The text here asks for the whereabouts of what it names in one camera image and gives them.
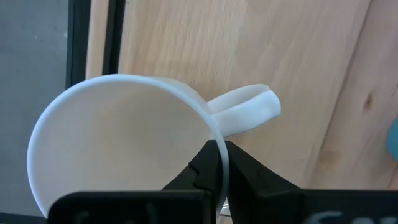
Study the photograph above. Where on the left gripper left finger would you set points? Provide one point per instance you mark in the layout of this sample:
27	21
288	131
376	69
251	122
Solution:
205	174

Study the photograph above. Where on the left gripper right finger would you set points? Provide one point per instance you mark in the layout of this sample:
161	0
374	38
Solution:
245	177

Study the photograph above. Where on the plain white mug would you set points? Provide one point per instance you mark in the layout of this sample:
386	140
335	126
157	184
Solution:
124	140

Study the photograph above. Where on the wooden shelf board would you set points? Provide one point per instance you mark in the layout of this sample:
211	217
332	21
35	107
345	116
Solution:
248	46

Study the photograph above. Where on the light blue mug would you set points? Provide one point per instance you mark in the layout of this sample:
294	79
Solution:
394	140

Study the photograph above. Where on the black table frame rails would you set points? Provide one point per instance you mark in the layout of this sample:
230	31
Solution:
77	37

